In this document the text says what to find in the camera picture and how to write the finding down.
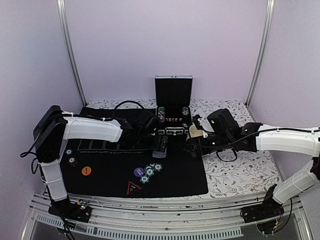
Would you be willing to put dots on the cream ribbed ceramic mug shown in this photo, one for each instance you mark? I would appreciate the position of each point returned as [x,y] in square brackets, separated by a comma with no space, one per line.
[194,135]

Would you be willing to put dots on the aluminium front rail frame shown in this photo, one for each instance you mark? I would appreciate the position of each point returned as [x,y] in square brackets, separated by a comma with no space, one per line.
[187,218]

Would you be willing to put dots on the red brown poker chip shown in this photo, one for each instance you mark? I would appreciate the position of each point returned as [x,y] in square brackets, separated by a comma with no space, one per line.
[72,162]

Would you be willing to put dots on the triangular red black marker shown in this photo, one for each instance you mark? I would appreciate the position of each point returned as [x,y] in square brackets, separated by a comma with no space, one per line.
[132,188]

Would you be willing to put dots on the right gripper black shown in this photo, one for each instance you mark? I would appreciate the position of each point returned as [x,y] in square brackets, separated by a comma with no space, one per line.
[193,146]

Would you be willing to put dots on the purple small blind button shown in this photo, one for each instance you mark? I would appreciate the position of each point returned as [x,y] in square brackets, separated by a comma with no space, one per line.
[139,172]

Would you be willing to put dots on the left chip stack in case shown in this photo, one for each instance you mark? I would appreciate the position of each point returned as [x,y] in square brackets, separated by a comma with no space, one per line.
[161,114]

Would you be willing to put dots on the right aluminium corner post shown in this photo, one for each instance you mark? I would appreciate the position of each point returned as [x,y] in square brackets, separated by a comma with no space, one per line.
[270,4]

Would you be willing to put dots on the dark green poker chip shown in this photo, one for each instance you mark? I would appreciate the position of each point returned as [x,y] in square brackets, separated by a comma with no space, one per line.
[68,152]

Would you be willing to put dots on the orange big blind button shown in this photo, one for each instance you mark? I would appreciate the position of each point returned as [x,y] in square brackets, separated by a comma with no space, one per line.
[86,171]

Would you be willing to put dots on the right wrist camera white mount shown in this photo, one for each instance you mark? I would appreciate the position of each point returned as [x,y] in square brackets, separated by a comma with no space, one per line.
[202,124]

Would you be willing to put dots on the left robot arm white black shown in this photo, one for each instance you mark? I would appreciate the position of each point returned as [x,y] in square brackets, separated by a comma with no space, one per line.
[57,126]

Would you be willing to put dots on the aluminium poker chip case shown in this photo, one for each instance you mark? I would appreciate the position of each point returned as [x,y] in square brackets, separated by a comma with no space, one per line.
[173,92]

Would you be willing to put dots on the aluminium corner post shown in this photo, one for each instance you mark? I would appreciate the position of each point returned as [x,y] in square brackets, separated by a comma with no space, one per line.
[270,4]
[61,7]

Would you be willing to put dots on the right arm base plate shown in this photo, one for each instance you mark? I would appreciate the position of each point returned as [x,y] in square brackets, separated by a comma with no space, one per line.
[262,211]

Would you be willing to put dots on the red dice row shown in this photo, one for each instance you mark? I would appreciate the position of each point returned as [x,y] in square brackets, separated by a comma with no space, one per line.
[173,119]

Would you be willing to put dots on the left aluminium corner post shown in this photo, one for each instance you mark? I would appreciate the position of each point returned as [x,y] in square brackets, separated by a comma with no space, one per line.
[61,7]

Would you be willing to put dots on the right chip stack in case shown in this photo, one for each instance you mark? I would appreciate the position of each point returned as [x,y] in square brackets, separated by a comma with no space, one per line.
[185,111]

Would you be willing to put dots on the black poker mat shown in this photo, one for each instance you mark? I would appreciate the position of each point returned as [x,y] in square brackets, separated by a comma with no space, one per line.
[113,166]

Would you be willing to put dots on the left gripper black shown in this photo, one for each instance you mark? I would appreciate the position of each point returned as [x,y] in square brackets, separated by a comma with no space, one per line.
[164,143]

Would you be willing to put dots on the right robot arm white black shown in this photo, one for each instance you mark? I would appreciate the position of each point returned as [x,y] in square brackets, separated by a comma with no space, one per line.
[219,131]

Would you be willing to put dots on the chip stack in case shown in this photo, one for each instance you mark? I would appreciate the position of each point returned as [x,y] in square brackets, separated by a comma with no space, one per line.
[161,114]
[185,111]

